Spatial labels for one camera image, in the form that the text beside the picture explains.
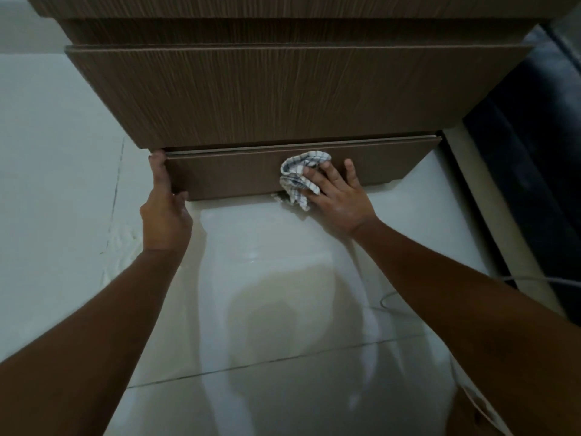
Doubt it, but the person's right hand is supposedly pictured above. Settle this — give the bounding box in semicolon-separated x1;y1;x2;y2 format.
301;158;380;239

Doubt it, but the person's left hand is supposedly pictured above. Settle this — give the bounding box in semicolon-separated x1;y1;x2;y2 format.
139;150;194;255

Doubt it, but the white checkered cleaning cloth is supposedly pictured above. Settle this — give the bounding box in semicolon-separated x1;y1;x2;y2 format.
279;151;332;212

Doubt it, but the brown wooden drawer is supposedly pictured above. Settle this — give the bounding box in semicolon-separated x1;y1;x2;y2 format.
25;0;581;20
65;42;536;151
163;134;444;202

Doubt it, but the person's right forearm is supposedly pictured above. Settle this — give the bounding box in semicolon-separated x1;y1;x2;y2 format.
352;217;581;436

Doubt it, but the person's left forearm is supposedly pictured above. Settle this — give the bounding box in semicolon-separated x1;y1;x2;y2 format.
0;247;185;436

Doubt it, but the brown wooden drawer cabinet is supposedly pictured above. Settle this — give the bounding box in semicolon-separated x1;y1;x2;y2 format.
25;0;581;202

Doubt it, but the dark bed base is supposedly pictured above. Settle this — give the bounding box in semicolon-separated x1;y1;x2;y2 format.
462;38;581;323

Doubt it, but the thin white wire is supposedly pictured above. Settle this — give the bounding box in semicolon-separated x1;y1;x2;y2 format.
380;291;412;316

